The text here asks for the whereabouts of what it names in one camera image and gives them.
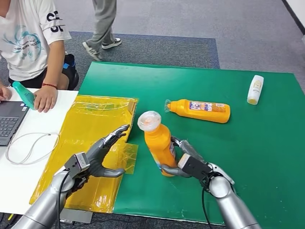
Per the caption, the orange bottle with clear cap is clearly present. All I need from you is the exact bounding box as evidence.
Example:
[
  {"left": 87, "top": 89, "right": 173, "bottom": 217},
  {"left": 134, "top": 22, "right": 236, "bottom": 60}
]
[{"left": 164, "top": 99, "right": 231, "bottom": 124}]

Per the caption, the white cable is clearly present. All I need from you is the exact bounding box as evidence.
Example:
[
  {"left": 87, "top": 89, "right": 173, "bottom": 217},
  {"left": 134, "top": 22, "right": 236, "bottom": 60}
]
[{"left": 5, "top": 132, "right": 60, "bottom": 166}]

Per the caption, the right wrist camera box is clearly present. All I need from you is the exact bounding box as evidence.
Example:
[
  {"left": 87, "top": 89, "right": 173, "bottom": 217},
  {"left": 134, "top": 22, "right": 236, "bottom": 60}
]
[{"left": 177, "top": 153, "right": 213, "bottom": 184}]

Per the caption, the walking person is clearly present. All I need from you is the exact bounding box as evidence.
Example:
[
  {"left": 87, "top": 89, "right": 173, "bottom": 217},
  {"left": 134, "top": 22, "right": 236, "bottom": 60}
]
[{"left": 82, "top": 0, "right": 122, "bottom": 62}]

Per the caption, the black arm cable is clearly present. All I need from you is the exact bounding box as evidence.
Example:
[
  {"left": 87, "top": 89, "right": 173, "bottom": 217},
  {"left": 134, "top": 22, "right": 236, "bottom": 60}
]
[
  {"left": 202, "top": 186, "right": 212, "bottom": 229},
  {"left": 57, "top": 172, "right": 71, "bottom": 229}
]

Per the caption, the teal plastic bottle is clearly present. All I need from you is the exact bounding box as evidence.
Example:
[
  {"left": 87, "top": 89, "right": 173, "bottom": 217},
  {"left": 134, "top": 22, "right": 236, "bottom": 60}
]
[{"left": 12, "top": 81, "right": 37, "bottom": 111}]

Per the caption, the person's left hand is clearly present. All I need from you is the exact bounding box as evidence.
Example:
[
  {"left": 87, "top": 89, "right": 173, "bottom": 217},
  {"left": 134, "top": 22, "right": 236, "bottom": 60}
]
[{"left": 33, "top": 86, "right": 59, "bottom": 114}]

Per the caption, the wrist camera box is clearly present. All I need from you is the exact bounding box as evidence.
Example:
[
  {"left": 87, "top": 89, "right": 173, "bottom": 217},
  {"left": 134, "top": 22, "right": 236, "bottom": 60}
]
[
  {"left": 177, "top": 153, "right": 213, "bottom": 184},
  {"left": 64, "top": 152, "right": 90, "bottom": 179}
]

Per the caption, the orange bottle with white cap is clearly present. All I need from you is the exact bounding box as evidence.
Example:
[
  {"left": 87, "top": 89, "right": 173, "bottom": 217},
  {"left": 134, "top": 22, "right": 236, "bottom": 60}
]
[{"left": 137, "top": 110, "right": 178, "bottom": 177}]

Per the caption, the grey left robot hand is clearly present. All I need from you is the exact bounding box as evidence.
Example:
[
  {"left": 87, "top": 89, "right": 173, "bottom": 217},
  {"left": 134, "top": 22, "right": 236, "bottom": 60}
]
[{"left": 85, "top": 124, "right": 130, "bottom": 178}]

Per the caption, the green table mat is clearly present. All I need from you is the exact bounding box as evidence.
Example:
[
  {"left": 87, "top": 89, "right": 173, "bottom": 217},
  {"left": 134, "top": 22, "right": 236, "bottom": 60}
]
[{"left": 78, "top": 62, "right": 305, "bottom": 229}]

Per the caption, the seated person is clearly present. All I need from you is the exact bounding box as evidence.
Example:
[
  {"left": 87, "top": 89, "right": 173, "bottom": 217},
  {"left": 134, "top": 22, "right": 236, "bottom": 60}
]
[{"left": 0, "top": 0, "right": 80, "bottom": 92}]

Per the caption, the yellow film covered board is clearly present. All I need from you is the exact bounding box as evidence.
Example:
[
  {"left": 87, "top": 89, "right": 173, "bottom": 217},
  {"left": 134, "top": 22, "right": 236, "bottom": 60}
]
[{"left": 29, "top": 94, "right": 139, "bottom": 213}]

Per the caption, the person's right hand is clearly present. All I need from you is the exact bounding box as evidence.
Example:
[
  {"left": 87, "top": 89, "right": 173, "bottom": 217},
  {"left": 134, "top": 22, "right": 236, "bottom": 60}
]
[{"left": 0, "top": 85, "right": 13, "bottom": 103}]

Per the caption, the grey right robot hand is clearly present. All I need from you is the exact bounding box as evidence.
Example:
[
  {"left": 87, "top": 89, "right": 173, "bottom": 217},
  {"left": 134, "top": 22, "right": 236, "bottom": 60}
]
[{"left": 160, "top": 135, "right": 208, "bottom": 178}]

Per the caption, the dark grey laptop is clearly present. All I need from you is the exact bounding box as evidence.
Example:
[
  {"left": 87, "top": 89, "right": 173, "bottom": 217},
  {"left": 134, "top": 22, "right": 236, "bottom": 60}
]
[{"left": 0, "top": 101, "right": 29, "bottom": 147}]

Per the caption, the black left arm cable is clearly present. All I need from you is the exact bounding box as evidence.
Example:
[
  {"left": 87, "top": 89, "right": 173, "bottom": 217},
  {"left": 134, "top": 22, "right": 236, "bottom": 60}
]
[{"left": 57, "top": 172, "right": 71, "bottom": 229}]

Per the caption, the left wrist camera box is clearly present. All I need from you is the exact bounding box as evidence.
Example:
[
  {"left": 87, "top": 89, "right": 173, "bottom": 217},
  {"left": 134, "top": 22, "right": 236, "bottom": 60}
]
[{"left": 64, "top": 152, "right": 90, "bottom": 179}]

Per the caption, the small white bottle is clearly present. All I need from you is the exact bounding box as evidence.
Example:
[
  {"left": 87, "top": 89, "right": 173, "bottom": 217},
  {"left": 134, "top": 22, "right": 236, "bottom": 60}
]
[{"left": 247, "top": 74, "right": 264, "bottom": 105}]

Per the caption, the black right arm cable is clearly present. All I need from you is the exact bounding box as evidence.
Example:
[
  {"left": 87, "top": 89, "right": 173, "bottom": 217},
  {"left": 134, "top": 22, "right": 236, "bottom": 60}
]
[{"left": 202, "top": 186, "right": 212, "bottom": 229}]

